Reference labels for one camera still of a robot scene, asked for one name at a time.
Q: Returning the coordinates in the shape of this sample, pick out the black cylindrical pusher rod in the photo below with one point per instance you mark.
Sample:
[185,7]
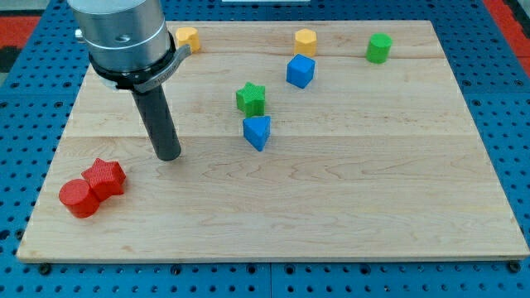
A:
[156,116]

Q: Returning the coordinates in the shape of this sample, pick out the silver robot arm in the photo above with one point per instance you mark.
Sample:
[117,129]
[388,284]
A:
[131,47]

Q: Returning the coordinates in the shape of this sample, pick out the yellow heart block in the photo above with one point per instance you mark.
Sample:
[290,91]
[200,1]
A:
[188,36]

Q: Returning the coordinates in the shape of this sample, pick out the blue triangle block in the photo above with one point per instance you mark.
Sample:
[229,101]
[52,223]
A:
[256,131]

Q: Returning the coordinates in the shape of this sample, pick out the green star block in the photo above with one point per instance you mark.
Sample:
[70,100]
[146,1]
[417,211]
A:
[251,100]

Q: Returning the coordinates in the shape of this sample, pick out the red star block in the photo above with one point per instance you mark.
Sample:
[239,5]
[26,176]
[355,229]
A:
[105,178]

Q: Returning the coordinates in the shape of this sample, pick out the blue cube block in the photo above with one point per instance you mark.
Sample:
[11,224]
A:
[300,70]

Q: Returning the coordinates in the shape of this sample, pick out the yellow hexagon block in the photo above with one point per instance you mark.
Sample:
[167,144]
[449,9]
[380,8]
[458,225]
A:
[305,42]

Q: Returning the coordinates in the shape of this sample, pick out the green cylinder block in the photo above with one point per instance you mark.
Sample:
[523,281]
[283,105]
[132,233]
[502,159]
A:
[378,48]

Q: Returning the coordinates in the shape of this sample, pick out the red cylinder block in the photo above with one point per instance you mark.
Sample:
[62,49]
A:
[77,196]

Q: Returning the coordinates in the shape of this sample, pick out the wooden board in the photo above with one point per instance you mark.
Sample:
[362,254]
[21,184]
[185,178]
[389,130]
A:
[368,163]

